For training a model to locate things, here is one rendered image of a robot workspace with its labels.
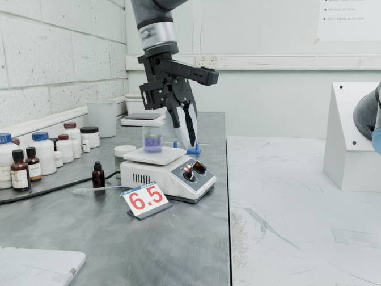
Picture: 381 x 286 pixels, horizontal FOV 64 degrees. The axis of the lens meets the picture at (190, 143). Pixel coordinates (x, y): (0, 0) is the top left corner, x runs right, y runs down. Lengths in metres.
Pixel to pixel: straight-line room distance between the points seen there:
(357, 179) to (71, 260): 0.64
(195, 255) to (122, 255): 0.12
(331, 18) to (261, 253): 1.89
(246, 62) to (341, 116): 1.31
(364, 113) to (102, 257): 0.64
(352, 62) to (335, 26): 0.25
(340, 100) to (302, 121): 1.35
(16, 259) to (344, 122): 0.74
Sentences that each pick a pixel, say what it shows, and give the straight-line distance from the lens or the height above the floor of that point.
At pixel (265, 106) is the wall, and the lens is 2.17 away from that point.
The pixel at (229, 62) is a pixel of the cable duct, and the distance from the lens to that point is 2.09.
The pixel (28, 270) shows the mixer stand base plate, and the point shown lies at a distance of 0.52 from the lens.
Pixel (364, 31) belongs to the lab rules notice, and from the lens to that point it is 2.32.
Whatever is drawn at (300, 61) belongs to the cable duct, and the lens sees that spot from 2.14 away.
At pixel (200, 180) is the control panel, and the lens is 0.72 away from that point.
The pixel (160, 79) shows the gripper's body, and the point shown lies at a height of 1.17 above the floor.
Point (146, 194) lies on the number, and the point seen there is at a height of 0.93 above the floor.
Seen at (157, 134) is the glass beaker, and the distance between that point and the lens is 0.74.
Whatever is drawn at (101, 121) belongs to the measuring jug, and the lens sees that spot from 1.35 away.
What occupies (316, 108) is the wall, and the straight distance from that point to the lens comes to 2.24.
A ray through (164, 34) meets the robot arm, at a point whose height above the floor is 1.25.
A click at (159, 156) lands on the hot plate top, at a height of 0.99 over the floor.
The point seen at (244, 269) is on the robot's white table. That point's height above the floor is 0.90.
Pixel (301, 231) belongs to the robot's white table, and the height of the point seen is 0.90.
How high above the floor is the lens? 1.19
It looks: 13 degrees down
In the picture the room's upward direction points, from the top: straight up
